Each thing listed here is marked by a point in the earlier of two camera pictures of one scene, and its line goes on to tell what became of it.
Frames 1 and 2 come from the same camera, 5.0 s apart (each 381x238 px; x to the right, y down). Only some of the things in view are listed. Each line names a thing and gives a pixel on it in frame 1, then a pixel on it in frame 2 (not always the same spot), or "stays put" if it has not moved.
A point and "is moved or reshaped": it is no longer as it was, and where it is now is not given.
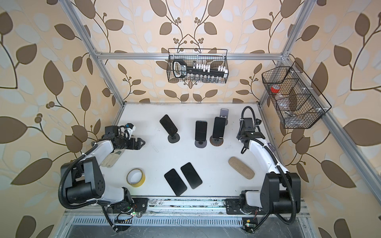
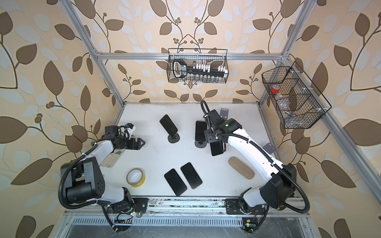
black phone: [192, 177] stays put
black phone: [168, 125] stays put
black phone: [177, 184] stays put
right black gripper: [239, 135] -> [208, 136]
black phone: [219, 128] is moved or reshaped
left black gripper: [136, 146] stays put
